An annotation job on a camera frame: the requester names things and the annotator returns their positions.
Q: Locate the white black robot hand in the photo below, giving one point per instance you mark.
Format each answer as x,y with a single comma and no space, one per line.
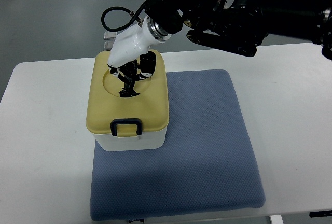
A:
130,58

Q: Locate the yellow box lid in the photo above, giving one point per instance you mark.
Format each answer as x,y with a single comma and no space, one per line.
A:
151,105

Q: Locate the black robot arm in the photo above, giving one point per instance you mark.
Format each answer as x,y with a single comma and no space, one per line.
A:
240,26

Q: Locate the white storage box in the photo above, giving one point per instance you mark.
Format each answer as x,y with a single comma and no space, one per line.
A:
127,139

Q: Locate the lower metal floor plate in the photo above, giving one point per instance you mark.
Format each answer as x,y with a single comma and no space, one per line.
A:
108,45

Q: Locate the metal floor plate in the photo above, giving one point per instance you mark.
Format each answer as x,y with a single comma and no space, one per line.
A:
110,35
108,45

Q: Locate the upper metal floor plate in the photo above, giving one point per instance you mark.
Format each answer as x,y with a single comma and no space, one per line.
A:
110,35

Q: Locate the blue textured mat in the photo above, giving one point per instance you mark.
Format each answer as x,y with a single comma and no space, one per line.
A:
205,164

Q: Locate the black bracket under table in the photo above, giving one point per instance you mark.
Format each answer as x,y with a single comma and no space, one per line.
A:
319,214

